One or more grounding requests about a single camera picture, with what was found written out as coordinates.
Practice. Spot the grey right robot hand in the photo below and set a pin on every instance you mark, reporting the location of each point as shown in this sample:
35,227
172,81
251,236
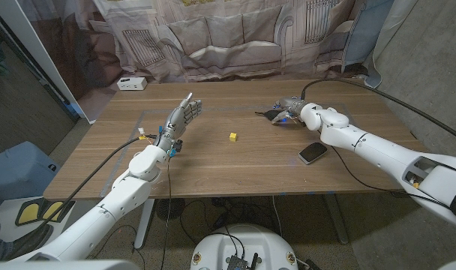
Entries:
290,108

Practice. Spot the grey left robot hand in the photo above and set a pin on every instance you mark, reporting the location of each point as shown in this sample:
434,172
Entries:
180,120

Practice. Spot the black rubber air blower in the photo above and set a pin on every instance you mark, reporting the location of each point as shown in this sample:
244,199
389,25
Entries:
269,114

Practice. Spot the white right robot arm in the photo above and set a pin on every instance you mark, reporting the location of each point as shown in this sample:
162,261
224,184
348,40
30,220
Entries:
393,153

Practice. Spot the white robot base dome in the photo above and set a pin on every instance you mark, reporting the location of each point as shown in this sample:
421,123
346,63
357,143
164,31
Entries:
243,240

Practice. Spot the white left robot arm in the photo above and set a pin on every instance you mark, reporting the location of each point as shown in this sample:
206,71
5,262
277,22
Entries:
123,195

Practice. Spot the small yellow block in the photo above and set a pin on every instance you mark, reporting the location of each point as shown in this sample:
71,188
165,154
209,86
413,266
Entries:
233,137

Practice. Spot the white power strip box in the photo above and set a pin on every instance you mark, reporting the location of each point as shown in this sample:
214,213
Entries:
132,83

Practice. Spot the round black floor fan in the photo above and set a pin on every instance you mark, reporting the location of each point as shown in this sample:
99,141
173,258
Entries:
170,209

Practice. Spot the printed fabric backdrop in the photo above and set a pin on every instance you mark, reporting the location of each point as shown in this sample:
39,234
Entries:
220,37

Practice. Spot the white table leg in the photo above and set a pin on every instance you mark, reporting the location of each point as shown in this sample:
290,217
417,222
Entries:
143,225

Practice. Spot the grey table leg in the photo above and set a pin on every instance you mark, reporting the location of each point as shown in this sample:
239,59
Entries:
336,221

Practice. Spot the blue plastic bin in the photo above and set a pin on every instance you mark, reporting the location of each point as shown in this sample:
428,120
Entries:
18,168

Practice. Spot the yellow and black foot pedal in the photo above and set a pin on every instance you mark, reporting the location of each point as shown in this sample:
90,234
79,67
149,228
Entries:
29,212

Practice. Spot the dark person's shoe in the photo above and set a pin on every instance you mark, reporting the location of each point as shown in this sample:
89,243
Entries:
31,240

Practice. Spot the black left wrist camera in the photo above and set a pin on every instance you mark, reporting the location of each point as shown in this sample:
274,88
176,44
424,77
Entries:
178,145

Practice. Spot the white frame post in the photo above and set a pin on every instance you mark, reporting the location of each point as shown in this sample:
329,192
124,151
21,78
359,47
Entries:
44,60

